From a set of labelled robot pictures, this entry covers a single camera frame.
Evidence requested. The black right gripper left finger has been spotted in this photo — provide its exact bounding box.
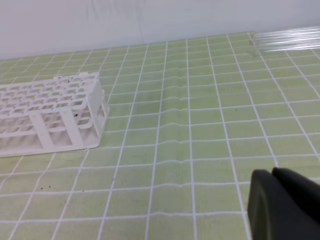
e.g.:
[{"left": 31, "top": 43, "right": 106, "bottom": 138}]
[{"left": 247, "top": 169, "right": 320, "bottom": 240}]

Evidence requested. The white plastic test tube rack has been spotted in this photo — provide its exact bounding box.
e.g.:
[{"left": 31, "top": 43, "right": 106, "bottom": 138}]
[{"left": 0, "top": 72, "right": 110, "bottom": 157}]

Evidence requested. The green checkered tablecloth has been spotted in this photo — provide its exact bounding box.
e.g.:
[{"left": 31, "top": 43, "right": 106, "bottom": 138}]
[{"left": 0, "top": 32, "right": 320, "bottom": 240}]

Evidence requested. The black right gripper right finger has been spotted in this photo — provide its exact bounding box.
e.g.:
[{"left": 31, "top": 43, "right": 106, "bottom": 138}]
[{"left": 272, "top": 167, "right": 320, "bottom": 223}]

